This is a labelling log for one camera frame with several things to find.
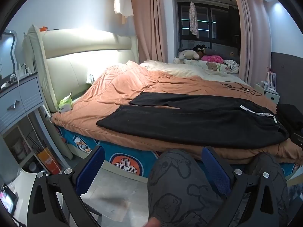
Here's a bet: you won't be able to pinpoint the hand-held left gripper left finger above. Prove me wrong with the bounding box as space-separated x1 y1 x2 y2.
27 145 106 227

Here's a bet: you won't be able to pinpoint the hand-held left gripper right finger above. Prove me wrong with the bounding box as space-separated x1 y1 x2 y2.
202 146 290 227

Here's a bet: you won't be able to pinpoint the black pants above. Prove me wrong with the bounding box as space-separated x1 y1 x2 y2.
96 92 290 148

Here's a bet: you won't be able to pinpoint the person's patterned grey trousers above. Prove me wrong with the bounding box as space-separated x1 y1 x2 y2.
147 149 290 227

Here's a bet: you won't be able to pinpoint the orange carton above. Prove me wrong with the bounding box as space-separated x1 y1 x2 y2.
35 147 61 175

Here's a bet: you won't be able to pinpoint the blue printed bed sheet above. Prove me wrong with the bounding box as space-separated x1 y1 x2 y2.
54 125 303 178

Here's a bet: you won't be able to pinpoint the green tissue box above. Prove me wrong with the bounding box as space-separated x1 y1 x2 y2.
58 93 73 113

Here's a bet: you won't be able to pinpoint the white power strip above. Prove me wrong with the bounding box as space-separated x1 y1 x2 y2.
39 106 51 121

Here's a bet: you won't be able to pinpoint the phone with lit screen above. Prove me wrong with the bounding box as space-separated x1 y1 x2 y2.
0 183 19 214

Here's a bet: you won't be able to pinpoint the black box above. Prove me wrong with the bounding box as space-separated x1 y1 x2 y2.
276 103 303 147

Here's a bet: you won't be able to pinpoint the white nightstand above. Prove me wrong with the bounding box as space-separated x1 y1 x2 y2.
254 83 280 103

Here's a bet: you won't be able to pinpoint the grey-blue dresser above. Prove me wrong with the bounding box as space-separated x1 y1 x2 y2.
0 72 48 135

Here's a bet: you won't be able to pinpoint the orange blanket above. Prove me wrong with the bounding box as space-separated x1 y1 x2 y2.
51 64 303 166

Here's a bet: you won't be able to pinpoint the cream padded headboard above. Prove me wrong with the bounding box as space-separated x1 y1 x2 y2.
22 24 140 160

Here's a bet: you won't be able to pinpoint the cream bear print quilt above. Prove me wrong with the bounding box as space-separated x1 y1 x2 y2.
140 59 251 84

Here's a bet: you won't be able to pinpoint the red and white rack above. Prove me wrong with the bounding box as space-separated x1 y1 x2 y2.
267 67 277 91

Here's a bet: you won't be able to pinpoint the black and white printed cloth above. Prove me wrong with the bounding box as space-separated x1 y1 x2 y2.
224 59 239 69

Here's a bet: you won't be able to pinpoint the pink cloth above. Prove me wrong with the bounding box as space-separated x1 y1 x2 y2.
201 55 224 64

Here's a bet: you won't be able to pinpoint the beige plush toy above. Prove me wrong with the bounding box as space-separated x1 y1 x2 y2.
177 49 200 64

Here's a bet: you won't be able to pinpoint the black plush toy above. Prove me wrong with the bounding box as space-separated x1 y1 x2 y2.
192 44 205 55

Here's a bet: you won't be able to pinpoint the floral hanging garment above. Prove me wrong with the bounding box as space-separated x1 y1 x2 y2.
189 1 199 38

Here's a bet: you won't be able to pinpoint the thin black cable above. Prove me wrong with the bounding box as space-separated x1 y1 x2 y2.
220 82 262 97

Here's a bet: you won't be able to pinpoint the curved frame mirror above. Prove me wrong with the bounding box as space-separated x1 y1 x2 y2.
0 30 18 79

